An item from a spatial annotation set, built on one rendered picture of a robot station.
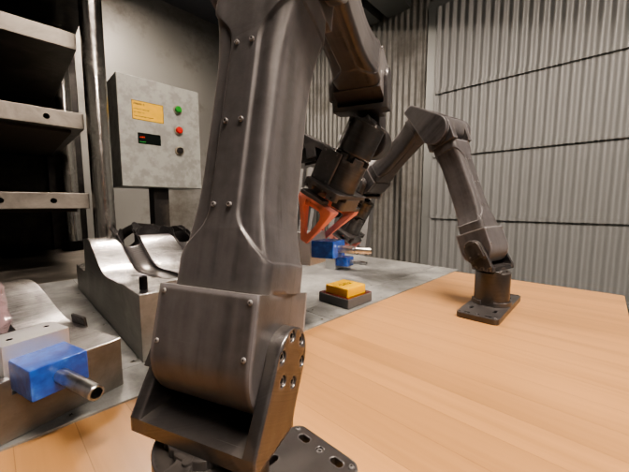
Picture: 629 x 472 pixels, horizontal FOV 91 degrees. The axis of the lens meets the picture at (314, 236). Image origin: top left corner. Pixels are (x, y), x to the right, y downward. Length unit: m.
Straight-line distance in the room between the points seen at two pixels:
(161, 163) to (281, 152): 1.20
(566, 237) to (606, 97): 0.77
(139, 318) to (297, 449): 0.26
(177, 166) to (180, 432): 1.25
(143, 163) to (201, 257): 1.18
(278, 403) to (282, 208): 0.11
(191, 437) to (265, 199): 0.13
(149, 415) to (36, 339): 0.20
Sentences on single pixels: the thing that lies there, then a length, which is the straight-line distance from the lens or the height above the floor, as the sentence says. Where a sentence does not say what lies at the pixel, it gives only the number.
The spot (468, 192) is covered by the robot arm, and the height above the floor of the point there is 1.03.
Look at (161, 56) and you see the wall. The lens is 3.47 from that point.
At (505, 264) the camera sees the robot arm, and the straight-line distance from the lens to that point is 0.72.
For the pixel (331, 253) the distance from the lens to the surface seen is 0.48.
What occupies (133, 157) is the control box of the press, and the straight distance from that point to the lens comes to 1.35.
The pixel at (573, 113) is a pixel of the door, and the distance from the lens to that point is 2.38.
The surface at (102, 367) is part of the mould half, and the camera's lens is 0.42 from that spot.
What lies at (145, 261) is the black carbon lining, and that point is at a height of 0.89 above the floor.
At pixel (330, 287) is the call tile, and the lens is 0.65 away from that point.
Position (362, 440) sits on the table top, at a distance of 0.33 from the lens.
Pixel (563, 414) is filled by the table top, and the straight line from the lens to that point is 0.43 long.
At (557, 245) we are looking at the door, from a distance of 2.33.
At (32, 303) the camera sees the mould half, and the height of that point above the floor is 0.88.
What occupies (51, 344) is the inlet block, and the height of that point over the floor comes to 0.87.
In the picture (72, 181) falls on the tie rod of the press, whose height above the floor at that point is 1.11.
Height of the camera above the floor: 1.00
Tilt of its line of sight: 6 degrees down
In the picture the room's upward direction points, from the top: straight up
